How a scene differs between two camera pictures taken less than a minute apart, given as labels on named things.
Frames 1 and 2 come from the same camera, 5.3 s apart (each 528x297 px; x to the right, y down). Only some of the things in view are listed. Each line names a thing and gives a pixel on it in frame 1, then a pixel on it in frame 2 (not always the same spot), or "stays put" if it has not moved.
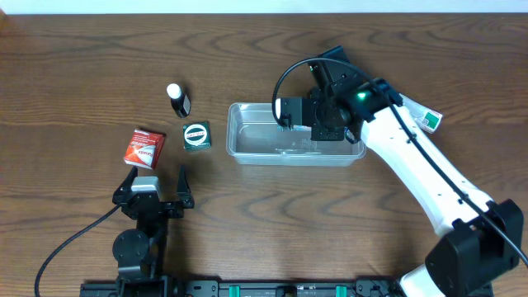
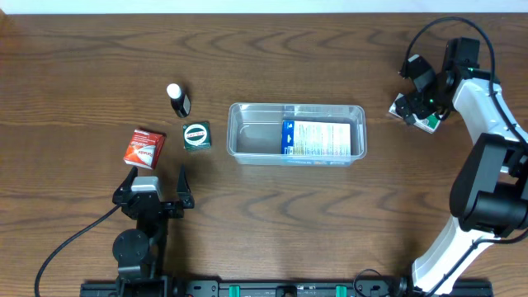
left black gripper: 185,199 stays put
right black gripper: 322,133 → 421,109
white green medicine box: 424,117 stays put
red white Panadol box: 144,148 stays put
